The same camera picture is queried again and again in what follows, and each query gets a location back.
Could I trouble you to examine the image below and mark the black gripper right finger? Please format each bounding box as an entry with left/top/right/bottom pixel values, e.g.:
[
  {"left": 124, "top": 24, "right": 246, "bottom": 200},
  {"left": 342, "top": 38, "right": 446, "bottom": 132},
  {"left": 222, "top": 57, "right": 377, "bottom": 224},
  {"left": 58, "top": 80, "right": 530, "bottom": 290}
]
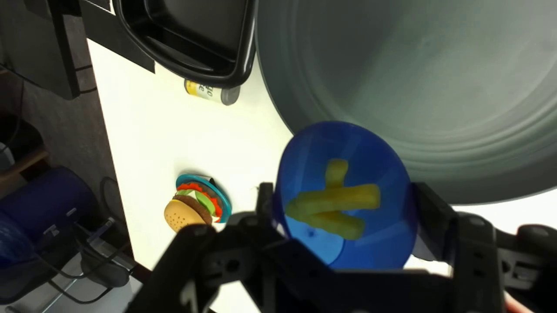
[{"left": 413, "top": 181, "right": 557, "bottom": 313}]

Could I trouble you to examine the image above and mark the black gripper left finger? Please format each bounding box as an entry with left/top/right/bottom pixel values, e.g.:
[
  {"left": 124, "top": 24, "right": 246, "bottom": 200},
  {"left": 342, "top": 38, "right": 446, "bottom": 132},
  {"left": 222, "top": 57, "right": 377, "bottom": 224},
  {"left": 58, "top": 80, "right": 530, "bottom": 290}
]
[{"left": 128, "top": 181, "right": 344, "bottom": 313}]

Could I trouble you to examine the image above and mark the blue plastic cup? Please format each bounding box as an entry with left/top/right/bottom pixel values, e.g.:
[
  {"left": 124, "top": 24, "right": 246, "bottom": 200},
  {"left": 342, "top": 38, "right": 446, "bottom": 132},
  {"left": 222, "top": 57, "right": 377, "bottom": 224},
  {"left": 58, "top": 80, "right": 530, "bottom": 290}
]
[{"left": 274, "top": 118, "right": 420, "bottom": 273}]

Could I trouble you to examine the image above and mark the grey-green round plate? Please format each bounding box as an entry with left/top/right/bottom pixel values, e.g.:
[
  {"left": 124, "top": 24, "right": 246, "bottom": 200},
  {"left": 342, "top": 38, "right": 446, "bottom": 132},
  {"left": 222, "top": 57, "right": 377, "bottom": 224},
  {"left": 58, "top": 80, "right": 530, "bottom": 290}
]
[{"left": 253, "top": 0, "right": 557, "bottom": 205}]

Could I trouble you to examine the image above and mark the small yellow label can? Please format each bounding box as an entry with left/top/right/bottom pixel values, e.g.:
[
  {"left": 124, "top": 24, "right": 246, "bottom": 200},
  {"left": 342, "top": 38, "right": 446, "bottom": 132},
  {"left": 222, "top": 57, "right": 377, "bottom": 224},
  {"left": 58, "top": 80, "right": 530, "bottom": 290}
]
[{"left": 182, "top": 78, "right": 239, "bottom": 108}]

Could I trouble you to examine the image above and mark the blue barrel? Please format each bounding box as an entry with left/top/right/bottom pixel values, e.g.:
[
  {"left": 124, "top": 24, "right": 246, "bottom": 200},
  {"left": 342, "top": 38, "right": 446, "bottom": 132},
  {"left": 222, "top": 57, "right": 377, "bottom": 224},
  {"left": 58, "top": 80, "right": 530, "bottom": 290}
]
[{"left": 0, "top": 164, "right": 100, "bottom": 275}]

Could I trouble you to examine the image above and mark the black rectangular tray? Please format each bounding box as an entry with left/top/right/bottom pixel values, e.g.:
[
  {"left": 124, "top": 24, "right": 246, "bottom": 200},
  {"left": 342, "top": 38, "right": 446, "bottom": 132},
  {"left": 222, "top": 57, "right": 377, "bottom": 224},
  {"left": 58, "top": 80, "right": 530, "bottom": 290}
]
[{"left": 111, "top": 0, "right": 259, "bottom": 90}]

